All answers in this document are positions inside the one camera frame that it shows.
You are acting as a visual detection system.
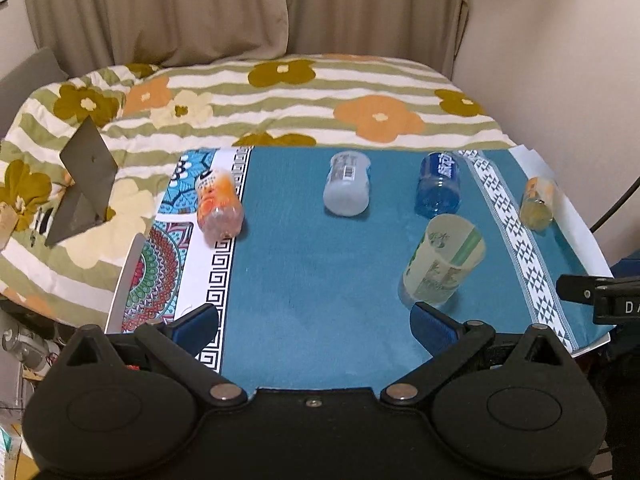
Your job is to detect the clear cup with green label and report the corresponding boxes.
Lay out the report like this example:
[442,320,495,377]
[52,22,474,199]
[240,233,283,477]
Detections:
[398,214,486,308]

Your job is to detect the orange clear plastic cup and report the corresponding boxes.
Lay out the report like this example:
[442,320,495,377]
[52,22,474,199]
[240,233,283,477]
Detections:
[195,167,244,246]

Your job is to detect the blue plastic cup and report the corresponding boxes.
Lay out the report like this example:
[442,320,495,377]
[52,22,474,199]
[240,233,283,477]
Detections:
[414,152,461,218]

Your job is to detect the small yellow orange cup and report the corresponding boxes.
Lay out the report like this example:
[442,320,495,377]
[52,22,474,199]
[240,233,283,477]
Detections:
[520,177,555,232]

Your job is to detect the frosted white plastic cup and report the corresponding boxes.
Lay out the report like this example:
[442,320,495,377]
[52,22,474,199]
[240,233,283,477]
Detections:
[322,151,371,218]

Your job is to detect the teal patterned cloth mat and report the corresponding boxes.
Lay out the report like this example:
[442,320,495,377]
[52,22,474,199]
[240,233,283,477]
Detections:
[110,148,610,391]

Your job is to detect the white board under mat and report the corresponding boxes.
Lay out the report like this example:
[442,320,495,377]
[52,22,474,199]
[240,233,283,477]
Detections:
[509,145,613,278]

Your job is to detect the grey open laptop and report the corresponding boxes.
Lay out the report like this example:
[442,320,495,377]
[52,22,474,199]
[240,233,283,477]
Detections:
[46,117,118,247]

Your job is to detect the floral striped duvet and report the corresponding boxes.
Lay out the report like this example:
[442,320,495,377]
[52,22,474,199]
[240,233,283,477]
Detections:
[1,54,512,326]

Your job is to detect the grey headboard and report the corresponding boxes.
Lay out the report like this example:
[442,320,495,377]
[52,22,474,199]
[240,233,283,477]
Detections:
[0,48,68,138]

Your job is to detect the beige curtains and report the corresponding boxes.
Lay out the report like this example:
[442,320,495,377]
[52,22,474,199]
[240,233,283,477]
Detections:
[25,0,468,75]

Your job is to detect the black cable at right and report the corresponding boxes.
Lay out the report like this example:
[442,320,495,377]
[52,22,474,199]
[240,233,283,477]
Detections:
[589,174,640,233]

